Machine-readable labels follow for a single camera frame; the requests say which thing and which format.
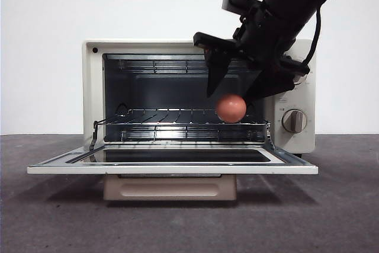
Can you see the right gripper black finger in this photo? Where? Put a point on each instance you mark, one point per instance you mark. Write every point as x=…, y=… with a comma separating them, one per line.
x=269, y=85
x=217, y=69

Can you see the brown egg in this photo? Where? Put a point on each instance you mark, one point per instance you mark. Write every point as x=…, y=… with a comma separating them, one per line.
x=231, y=108

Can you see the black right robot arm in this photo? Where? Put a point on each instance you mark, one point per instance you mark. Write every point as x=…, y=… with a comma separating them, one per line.
x=296, y=4

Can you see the beige oven knob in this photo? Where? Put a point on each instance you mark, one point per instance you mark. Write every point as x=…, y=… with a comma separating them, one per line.
x=293, y=121

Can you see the metal heater guard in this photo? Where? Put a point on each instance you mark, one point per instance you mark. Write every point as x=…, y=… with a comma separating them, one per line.
x=165, y=66
x=192, y=134

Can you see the cream Toshiba toaster oven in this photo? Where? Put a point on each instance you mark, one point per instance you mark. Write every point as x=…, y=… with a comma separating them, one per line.
x=91, y=93

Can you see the pale grey camera box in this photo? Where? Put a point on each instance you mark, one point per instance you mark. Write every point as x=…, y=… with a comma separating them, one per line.
x=225, y=2

